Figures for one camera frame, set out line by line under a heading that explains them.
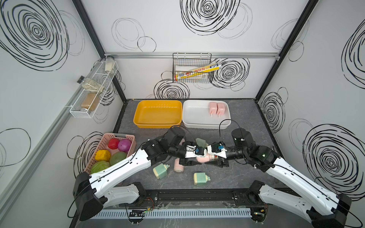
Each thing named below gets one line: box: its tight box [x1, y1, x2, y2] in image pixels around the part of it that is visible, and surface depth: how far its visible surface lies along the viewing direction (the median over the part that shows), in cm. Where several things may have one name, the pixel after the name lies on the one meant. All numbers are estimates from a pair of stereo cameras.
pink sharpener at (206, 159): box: [196, 154, 215, 163], surface depth 63 cm
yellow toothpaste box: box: [174, 62, 223, 82], surface depth 86 cm
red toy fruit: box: [107, 137, 120, 150], surface depth 90 cm
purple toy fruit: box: [117, 138, 132, 153], surface depth 89 cm
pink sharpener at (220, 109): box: [216, 102, 226, 118], surface depth 107 cm
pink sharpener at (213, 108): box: [208, 102, 218, 117], surface depth 110 cm
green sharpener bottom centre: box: [193, 172, 211, 187], surface depth 76 cm
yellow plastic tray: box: [133, 99, 183, 129], surface depth 114 cm
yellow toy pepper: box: [95, 149, 112, 162], surface depth 84 cm
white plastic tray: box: [182, 99, 231, 130], surface depth 111 cm
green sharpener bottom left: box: [153, 163, 171, 180], surface depth 79 cm
